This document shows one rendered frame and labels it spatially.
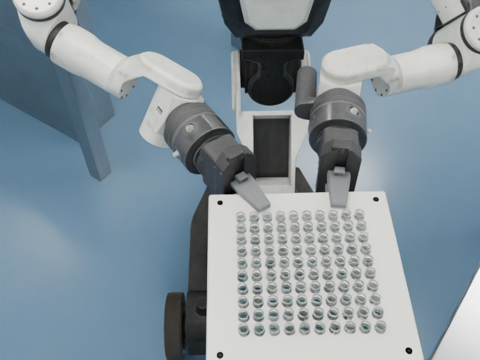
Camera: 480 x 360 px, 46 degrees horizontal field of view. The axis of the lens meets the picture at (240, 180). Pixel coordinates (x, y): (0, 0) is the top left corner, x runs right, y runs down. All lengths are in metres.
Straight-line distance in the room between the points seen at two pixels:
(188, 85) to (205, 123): 0.08
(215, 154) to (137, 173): 1.45
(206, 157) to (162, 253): 1.22
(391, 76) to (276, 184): 0.43
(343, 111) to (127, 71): 0.33
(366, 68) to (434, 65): 0.14
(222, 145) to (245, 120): 0.44
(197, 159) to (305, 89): 0.22
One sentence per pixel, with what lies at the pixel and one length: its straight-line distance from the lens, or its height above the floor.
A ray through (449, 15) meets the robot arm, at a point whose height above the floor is 1.10.
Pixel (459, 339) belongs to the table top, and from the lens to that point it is 0.93.
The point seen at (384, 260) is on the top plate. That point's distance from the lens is 0.74.
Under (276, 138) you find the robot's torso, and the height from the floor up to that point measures 0.75.
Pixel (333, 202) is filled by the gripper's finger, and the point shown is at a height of 1.07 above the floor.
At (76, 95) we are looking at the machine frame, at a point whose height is 0.44.
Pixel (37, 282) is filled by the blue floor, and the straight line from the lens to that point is 2.03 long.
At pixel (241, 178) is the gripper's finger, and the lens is 0.77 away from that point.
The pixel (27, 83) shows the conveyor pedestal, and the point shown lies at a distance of 2.38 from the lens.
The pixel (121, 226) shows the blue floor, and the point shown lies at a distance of 2.08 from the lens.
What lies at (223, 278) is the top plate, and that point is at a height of 1.06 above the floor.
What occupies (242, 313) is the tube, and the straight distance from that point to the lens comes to 0.69.
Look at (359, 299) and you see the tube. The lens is 0.72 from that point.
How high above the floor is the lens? 1.68
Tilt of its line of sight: 51 degrees down
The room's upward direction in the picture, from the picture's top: straight up
